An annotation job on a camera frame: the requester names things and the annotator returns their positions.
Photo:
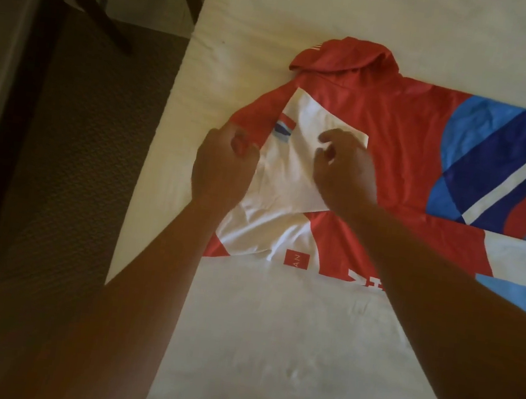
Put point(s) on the red blue white jersey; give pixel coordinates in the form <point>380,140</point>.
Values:
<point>413,148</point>

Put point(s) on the person's right hand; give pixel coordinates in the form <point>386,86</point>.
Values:
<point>347,177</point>

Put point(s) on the white bed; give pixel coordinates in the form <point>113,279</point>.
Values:
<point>362,18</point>

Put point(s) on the person's left forearm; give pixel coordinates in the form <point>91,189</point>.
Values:
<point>103,330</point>

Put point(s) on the person's left hand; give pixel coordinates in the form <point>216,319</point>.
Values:
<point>224,168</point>

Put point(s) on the person's right forearm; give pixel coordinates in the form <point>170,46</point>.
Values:
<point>458,326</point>

